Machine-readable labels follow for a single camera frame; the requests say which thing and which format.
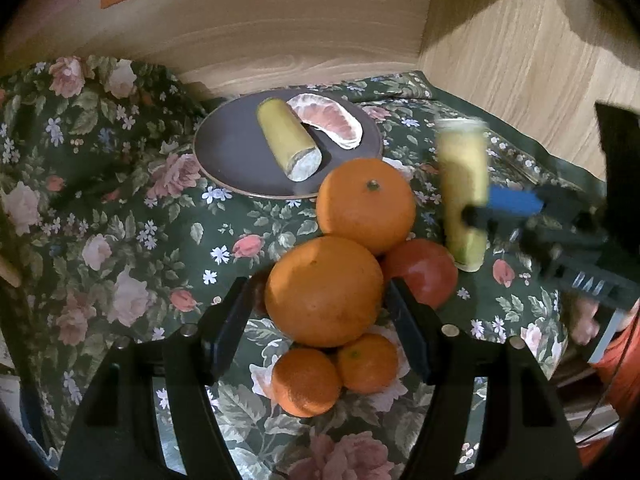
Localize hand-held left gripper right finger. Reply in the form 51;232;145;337
384;278;583;480

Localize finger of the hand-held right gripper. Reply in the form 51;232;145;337
487;183;601;223
461;206;603;263

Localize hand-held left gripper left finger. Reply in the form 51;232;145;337
59;276;257;480

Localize yellow-green sugarcane piece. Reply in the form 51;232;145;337
257;98;323;182
434;117;490;273

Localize dark brown round plate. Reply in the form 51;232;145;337
193;91;384;199

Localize person's right hand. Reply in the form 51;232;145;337
569;292;602;347

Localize small tangerine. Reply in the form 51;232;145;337
336;333;399;394
271;348;343;418

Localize red tomato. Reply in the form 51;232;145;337
381;238;459;311

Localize large orange with stem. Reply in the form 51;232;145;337
316;158;417;257

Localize green floral cloth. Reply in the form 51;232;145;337
0;55;608;480

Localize person's orange clothing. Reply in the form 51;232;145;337
575;300;640;463

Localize pink pomelo segment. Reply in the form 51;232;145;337
286;93;363;151

